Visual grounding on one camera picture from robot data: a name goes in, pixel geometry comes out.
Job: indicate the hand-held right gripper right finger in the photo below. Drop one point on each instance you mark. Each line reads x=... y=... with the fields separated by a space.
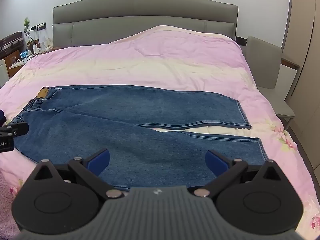
x=215 y=163

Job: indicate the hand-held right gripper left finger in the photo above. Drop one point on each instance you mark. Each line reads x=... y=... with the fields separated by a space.
x=100 y=162

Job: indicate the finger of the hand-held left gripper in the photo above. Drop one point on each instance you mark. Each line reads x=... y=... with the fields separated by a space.
x=17 y=128

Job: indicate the blue denim pants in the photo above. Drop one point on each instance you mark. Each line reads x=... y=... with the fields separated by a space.
x=140 y=130

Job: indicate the pink fleece blanket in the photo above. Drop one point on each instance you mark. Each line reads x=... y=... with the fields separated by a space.
x=8 y=205

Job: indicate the white bedside table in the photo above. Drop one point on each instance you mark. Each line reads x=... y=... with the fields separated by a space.
x=17 y=63

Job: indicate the small blue screen gadget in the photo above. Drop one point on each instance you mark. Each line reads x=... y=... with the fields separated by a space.
x=25 y=54

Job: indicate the brown suitcase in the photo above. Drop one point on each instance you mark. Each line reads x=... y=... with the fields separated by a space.
x=11 y=42

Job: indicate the white table lamp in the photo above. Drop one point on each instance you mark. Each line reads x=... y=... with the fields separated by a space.
x=42 y=42

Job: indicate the small green plant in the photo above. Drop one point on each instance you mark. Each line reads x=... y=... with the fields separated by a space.
x=27 y=25

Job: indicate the white desk with wooden top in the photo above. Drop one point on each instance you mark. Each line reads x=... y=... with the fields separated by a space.
x=288 y=80

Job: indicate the grey upholstered chair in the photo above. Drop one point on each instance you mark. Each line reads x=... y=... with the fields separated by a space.
x=265 y=62

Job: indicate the pink floral duvet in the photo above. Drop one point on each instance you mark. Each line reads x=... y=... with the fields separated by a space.
x=160 y=62

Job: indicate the beige wardrobe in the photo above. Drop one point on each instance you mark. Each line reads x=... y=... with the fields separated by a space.
x=305 y=55

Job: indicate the grey upholstered headboard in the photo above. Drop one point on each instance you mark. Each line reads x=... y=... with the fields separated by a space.
x=145 y=12

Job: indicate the black wall socket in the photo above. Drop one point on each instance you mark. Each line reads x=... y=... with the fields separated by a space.
x=40 y=26

